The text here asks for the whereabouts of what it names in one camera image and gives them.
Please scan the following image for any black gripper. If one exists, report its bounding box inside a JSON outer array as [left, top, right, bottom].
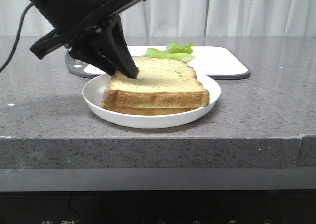
[[29, 0, 146, 79]]

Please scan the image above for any bread slice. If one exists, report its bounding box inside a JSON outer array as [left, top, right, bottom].
[[100, 103, 196, 116], [100, 56, 210, 109]]

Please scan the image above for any green lettuce leaf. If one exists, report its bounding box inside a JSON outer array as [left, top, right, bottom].
[[143, 42, 195, 62]]

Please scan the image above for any white round plate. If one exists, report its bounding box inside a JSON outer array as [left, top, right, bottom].
[[82, 74, 221, 129]]

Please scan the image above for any white curtain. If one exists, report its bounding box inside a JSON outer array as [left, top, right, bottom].
[[0, 0, 316, 38]]

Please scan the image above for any white cutting board grey rim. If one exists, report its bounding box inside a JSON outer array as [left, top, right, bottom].
[[65, 46, 251, 80]]

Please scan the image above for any black appliance front panel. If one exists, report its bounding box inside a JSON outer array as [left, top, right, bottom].
[[0, 190, 316, 224]]

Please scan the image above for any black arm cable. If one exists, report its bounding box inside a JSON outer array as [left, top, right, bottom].
[[0, 3, 34, 73]]

